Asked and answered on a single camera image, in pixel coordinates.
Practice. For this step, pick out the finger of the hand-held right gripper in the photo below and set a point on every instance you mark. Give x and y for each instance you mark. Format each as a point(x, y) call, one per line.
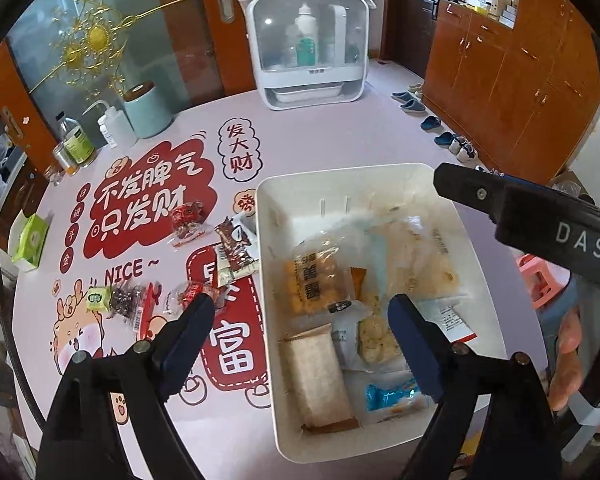
point(467, 190)

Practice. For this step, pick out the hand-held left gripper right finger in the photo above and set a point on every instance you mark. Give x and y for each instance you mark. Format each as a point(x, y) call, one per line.
point(420, 355)

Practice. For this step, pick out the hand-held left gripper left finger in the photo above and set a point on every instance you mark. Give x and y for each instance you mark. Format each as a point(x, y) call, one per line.
point(185, 355)

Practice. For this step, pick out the grey and red snack packet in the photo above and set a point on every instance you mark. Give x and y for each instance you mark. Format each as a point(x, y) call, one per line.
point(447, 320)

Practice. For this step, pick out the noodle cake packet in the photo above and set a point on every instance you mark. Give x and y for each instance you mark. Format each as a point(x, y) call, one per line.
point(375, 340)

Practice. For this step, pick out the small blue snack packet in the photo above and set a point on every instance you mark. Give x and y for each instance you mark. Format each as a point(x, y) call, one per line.
point(385, 395)

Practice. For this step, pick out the orange and white snack packet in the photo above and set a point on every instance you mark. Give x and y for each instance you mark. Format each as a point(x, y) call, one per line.
point(347, 335)

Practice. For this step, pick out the large rice cracker packet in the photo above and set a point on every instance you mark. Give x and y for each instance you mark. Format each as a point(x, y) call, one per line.
point(420, 255)

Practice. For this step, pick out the clear cracker packet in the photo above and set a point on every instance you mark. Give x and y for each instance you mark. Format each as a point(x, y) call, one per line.
point(315, 380)

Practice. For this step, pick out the clear bread packet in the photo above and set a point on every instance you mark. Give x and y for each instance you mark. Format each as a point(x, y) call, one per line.
point(310, 275)

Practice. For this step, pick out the white plastic tray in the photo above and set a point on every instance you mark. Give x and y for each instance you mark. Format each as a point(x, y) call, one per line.
point(290, 195)

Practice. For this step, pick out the person's right hand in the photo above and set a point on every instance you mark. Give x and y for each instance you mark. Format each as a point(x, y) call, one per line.
point(567, 360)

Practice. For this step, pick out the white sneaker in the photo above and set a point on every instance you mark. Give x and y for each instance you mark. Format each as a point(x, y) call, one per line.
point(458, 144)
point(466, 153)

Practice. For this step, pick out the pink stool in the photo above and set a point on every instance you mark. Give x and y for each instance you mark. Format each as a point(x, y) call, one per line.
point(542, 280)

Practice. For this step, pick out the red stick packet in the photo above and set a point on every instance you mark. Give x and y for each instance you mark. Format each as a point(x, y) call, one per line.
point(147, 315)

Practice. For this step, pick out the blue slipper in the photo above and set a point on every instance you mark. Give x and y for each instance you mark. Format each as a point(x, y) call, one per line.
point(430, 123)
point(444, 139)

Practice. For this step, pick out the red candy packet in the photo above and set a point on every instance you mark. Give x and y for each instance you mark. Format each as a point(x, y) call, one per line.
point(185, 297)
point(187, 220)

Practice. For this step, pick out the dark snack packet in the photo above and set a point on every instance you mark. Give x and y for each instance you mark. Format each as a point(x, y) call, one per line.
point(122, 302)

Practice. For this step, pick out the beige sachet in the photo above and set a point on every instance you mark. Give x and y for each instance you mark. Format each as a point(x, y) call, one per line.
point(237, 272)

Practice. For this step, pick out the grey slipper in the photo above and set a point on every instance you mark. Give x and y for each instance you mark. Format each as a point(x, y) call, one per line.
point(412, 105)
point(402, 96)

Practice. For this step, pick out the brown coffee sachet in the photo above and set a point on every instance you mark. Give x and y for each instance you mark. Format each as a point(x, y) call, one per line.
point(232, 242)

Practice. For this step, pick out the wooden cabinet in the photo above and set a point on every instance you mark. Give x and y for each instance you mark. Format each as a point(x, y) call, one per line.
point(510, 70)

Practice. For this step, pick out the dark entrance door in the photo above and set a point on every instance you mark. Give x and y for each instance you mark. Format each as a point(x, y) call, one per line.
point(427, 15)

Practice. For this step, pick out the green tissue box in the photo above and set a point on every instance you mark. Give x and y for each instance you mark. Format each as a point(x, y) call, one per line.
point(30, 240)

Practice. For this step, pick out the white countertop sterilizer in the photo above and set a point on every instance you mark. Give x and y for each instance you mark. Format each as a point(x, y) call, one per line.
point(305, 50)

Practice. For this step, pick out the small glass jar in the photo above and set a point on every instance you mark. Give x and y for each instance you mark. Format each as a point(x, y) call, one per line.
point(54, 176)

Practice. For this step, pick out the clear squeeze bottle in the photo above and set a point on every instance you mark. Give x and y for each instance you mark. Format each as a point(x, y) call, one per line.
point(120, 127)

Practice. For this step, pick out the glass bottle with green label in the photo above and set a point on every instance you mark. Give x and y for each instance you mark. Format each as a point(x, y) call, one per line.
point(77, 142)

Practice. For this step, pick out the teal canister with brown lid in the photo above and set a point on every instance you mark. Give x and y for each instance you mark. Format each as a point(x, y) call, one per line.
point(147, 110)

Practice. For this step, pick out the glass sliding door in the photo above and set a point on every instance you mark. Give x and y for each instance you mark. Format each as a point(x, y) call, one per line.
point(95, 25)

